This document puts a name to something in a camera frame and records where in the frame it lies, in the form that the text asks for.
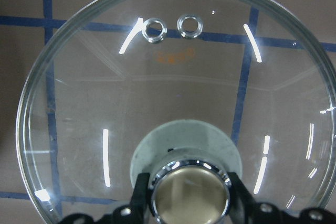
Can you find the glass pot lid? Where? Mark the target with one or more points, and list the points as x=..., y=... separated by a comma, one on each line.
x=187, y=91

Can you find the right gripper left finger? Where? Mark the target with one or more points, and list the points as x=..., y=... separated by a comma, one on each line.
x=132, y=212

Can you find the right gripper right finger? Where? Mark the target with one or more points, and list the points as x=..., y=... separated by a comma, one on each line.
x=244, y=209

